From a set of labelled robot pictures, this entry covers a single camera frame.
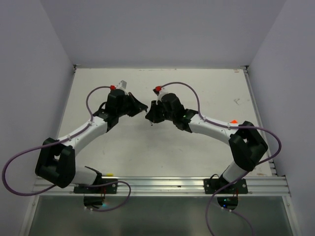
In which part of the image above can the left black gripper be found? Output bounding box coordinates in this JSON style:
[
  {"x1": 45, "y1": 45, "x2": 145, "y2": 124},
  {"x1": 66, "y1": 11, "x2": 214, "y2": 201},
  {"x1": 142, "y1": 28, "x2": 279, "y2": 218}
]
[{"x1": 116, "y1": 91, "x2": 146, "y2": 117}]

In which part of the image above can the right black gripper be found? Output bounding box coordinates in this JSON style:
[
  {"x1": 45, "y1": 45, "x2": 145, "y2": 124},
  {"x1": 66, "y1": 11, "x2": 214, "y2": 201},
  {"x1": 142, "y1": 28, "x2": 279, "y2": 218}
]
[{"x1": 146, "y1": 99, "x2": 176, "y2": 123}]

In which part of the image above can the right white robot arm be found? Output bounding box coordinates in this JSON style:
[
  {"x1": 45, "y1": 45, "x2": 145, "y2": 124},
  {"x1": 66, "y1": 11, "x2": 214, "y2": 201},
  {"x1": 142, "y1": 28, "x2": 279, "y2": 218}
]
[{"x1": 145, "y1": 93, "x2": 268, "y2": 193}]

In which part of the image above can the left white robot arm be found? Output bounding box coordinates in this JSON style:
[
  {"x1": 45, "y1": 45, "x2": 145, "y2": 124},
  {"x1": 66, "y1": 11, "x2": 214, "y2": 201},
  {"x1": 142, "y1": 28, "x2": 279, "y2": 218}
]
[{"x1": 35, "y1": 89, "x2": 148, "y2": 193}]

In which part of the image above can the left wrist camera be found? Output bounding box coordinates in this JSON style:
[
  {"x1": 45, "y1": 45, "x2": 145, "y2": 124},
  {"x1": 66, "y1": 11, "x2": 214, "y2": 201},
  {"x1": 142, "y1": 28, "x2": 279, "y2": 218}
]
[{"x1": 117, "y1": 80, "x2": 127, "y2": 90}]

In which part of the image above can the aluminium mounting rail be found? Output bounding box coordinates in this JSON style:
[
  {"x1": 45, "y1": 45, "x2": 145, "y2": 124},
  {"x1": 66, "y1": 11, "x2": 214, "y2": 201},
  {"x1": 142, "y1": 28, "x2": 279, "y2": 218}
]
[{"x1": 31, "y1": 175, "x2": 288, "y2": 196}]

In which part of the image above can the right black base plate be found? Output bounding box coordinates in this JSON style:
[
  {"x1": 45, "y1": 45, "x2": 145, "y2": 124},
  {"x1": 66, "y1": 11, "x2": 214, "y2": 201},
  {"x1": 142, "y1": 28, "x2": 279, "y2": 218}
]
[{"x1": 203, "y1": 178, "x2": 249, "y2": 194}]

